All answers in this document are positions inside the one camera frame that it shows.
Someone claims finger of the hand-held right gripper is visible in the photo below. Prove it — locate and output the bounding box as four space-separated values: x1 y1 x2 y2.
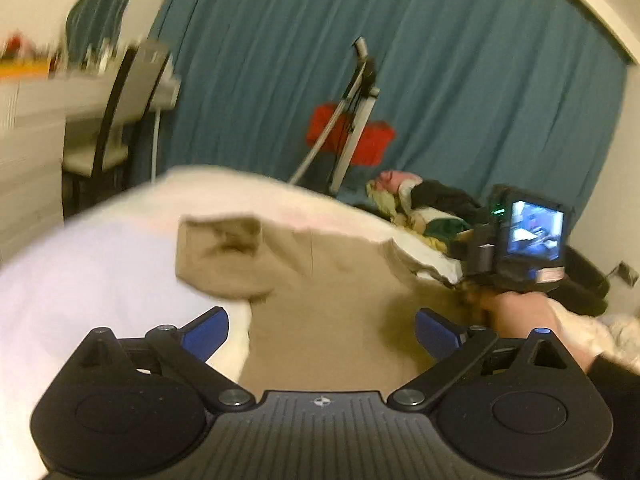
448 230 482 281

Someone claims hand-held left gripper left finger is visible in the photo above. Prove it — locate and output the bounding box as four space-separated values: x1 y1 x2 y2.
79 306 257 409

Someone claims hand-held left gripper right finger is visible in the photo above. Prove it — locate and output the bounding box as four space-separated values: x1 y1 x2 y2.
387 308 573 409

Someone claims tan shirt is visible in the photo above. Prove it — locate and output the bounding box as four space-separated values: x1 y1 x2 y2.
174 214 483 397

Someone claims person's right forearm dark sleeve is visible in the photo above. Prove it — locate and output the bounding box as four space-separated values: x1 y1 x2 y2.
584 353 640 461

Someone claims pile of colourful clothes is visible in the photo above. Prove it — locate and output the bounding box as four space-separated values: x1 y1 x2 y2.
365 170 496 251

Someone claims person's right hand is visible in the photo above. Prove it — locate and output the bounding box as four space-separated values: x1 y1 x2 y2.
472 288 597 373

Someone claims black cloth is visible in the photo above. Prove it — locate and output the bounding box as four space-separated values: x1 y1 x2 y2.
545 247 613 317

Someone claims white bed sheet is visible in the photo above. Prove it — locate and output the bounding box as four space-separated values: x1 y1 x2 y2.
0 165 466 480

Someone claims white fluffy blanket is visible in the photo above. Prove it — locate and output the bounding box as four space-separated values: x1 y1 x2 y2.
548 305 640 366

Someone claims red bag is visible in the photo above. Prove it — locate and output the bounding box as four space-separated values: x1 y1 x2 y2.
306 103 397 168

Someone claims white metal stand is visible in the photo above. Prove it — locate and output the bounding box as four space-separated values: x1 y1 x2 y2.
289 37 380 197

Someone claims teal curtain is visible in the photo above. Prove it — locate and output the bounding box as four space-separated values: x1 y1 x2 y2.
131 0 629 251

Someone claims black chair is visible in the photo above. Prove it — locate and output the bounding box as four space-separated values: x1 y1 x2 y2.
61 46 172 221

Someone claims white desk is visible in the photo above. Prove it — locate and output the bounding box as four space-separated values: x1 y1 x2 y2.
0 60 182 271

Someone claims teal striped cloth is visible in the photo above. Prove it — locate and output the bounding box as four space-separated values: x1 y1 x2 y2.
64 0 135 64

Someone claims white cable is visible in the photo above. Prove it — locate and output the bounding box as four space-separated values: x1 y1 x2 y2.
150 106 164 181

